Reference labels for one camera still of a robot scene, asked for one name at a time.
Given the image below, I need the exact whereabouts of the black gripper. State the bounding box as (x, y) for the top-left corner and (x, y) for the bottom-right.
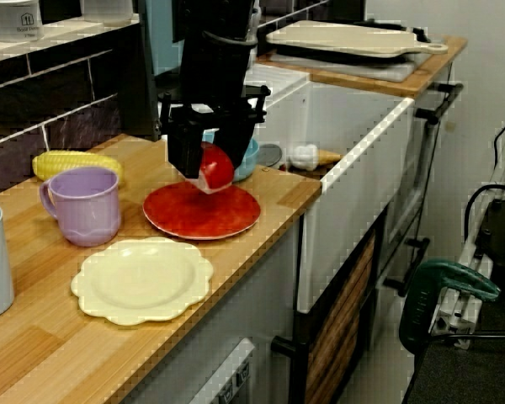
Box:
(157, 35), (273, 178)

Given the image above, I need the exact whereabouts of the white toy sink unit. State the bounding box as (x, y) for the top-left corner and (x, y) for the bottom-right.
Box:
(243, 62), (416, 315)

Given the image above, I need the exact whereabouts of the yellow toy corn cob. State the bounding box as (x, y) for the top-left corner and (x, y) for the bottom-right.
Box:
(32, 150), (125, 186)

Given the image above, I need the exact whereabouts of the wooden drawer front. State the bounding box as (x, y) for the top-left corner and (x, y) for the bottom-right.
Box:
(305, 235), (378, 404)

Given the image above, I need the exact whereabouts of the cream scalloped plate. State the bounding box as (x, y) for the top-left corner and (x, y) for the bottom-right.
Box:
(70, 236), (215, 326)

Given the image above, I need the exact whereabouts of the purple plastic mug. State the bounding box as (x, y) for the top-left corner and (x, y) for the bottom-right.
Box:
(39, 167), (122, 247)

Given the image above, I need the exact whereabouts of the aluminium frame rail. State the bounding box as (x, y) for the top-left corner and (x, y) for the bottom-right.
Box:
(428, 125), (505, 350)

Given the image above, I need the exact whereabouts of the black cabinet handle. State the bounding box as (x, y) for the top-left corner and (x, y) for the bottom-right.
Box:
(271, 334), (311, 404)
(416, 82), (464, 123)
(382, 237), (431, 295)

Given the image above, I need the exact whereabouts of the red round plate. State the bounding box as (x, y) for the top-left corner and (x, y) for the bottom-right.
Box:
(142, 181), (262, 241)

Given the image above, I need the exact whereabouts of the wide black upright panel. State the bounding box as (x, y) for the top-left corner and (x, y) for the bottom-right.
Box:
(121, 0), (161, 142)

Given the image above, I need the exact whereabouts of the green clamp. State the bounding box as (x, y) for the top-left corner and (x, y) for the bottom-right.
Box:
(398, 258), (502, 354)

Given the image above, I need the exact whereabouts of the toy ice cream cone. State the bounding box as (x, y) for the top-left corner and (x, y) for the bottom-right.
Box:
(288, 142), (343, 172)

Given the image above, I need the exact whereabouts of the red and white toy sushi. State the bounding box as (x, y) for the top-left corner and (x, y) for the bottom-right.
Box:
(189, 141), (236, 195)

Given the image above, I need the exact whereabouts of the white grey tray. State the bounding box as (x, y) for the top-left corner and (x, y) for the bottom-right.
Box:
(268, 50), (430, 83)

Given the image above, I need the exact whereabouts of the blue plastic bowl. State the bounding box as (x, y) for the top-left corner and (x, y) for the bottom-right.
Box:
(202, 130), (260, 183)

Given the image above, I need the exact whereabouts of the cream cutting board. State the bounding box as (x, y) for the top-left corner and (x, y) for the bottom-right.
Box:
(265, 19), (449, 59)

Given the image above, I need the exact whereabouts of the grey appliance door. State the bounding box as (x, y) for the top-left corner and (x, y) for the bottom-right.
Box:
(189, 338), (258, 404)

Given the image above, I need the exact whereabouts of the white canister with print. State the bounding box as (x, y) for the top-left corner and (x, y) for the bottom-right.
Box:
(0, 0), (43, 42)

